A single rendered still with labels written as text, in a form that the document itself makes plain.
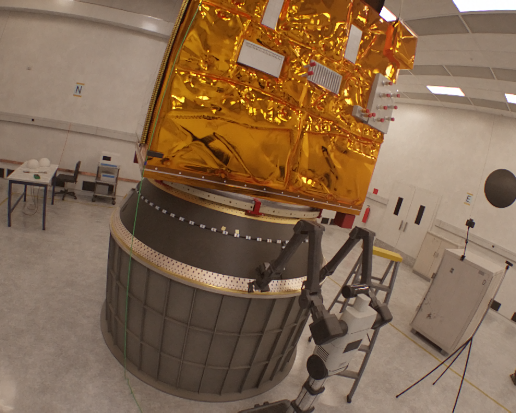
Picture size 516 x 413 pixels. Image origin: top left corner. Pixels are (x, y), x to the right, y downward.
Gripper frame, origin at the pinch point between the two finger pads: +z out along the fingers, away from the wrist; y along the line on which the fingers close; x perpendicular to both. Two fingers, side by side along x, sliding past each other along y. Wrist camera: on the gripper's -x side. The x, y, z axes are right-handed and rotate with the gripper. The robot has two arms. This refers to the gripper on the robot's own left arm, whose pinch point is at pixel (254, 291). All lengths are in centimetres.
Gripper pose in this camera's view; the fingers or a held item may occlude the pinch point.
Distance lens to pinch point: 185.1
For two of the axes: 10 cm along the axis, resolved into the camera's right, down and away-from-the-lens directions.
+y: -8.5, -1.3, -5.1
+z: -4.6, 6.6, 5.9
